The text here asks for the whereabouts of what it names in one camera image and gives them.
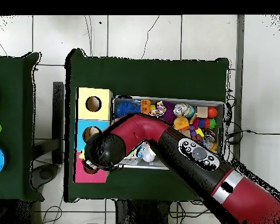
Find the blue spiky rubber ball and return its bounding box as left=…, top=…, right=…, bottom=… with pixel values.
left=115, top=100, right=142, bottom=117

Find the grey floor stand base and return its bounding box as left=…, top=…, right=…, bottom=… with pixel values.
left=31, top=138, right=61, bottom=190

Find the colourful drink can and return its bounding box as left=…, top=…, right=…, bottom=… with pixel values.
left=173, top=103, right=195, bottom=118

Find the red-orange ball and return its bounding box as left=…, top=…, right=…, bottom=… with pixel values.
left=207, top=106, right=218, bottom=119

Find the black cable with plug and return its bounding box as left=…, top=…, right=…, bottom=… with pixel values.
left=227, top=129, right=280, bottom=145

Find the plain wooden cube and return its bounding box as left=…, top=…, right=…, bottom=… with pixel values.
left=196, top=106, right=209, bottom=118

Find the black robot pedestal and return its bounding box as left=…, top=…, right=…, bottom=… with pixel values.
left=115, top=199, right=171, bottom=224

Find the shallow clear mesh bin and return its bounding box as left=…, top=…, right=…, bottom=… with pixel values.
left=108, top=95, right=226, bottom=171

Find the black upright panel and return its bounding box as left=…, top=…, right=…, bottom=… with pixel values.
left=52, top=81, right=65, bottom=164

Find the wooden box with three holes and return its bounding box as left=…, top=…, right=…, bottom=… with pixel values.
left=73, top=87, right=114, bottom=184

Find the purple spiky ball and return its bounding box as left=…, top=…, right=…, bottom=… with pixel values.
left=162, top=101, right=177, bottom=124

